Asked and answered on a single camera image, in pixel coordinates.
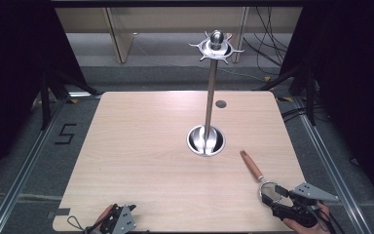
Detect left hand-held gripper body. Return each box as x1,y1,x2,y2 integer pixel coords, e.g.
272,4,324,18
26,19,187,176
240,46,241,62
91,205,137,234

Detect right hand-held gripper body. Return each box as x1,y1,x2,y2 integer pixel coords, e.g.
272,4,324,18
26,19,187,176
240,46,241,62
271,181,339,228

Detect wooden-handled metal strainer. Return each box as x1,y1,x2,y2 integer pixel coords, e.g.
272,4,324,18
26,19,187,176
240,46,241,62
239,149,285,205

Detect person's left hand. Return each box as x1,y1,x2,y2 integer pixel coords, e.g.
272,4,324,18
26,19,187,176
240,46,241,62
93,203,115,231

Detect person's right hand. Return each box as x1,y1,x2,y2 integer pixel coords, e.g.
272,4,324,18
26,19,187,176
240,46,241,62
281,201,335,234

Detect black metal stand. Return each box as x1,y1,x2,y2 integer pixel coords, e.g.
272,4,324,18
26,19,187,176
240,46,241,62
255,61,319,127
38,68,102,132

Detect steel utensil rack stand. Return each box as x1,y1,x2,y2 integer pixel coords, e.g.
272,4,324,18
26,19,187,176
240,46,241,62
185,29,245,158

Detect dark curtain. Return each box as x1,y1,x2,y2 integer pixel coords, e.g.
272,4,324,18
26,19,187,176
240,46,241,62
278,0,374,208
0,0,90,191

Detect beige wooden furniture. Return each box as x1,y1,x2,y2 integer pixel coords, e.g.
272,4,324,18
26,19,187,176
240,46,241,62
55,7,304,64

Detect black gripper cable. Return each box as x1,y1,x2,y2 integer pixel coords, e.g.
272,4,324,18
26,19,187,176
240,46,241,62
316,208,347,234

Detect aluminium floor rail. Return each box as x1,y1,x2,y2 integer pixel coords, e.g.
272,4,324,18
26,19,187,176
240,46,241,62
291,97,368,234
0,99,66,234

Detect black cable loop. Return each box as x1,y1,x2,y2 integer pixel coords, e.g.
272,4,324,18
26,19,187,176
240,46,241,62
66,214,94,232

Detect black floor cables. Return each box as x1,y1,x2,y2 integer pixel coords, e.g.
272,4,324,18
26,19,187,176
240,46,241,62
280,106,308,124

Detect black floor cable bundle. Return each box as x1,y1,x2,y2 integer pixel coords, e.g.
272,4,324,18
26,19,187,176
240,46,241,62
243,6,294,68

